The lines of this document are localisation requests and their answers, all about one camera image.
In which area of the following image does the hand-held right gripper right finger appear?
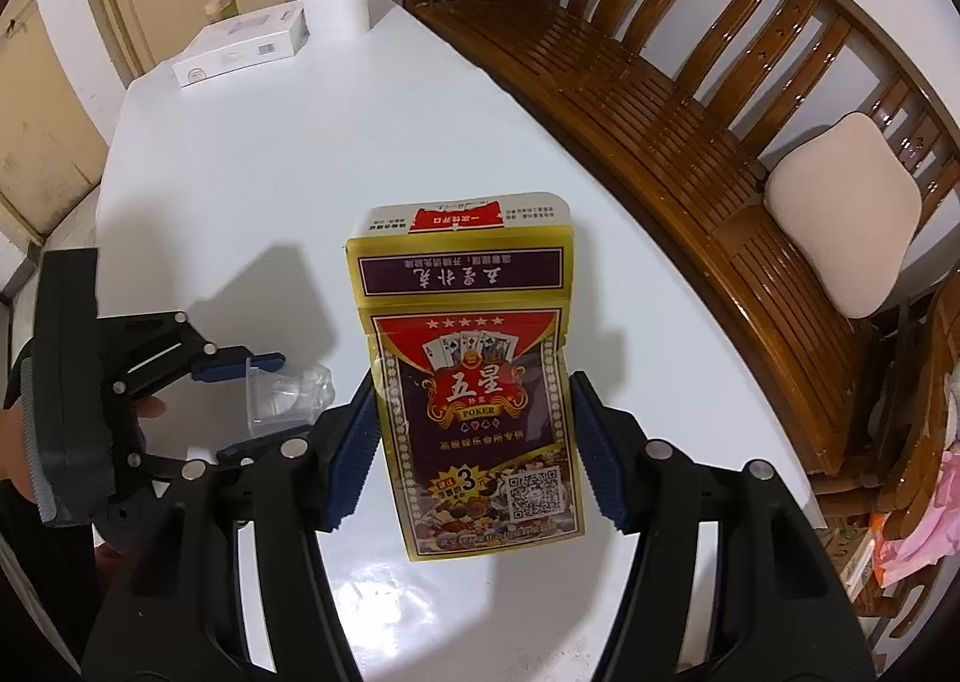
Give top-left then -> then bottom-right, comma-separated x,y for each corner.
572,372 -> 876,682

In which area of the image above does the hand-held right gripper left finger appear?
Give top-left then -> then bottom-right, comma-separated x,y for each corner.
82,371 -> 380,682

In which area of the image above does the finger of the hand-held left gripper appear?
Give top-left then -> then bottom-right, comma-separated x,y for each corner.
133,429 -> 314,494
99,311 -> 287,404

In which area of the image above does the clear plastic cup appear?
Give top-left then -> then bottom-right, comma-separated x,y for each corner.
244,356 -> 336,441

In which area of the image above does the playing card box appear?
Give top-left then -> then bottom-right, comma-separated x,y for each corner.
345,191 -> 587,564

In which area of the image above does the person's left hand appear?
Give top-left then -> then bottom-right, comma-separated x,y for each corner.
0,394 -> 167,504

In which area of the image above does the flat white box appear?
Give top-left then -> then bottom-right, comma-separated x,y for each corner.
171,5 -> 310,89

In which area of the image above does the wooden chair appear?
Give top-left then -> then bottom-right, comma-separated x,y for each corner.
870,277 -> 960,653

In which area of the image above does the pink plastic bag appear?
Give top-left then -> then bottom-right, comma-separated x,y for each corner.
881,476 -> 960,572

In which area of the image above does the beige cushion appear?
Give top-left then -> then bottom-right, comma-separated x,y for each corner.
763,110 -> 925,321

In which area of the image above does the wooden slatted bench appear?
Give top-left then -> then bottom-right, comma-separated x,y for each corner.
385,0 -> 960,479

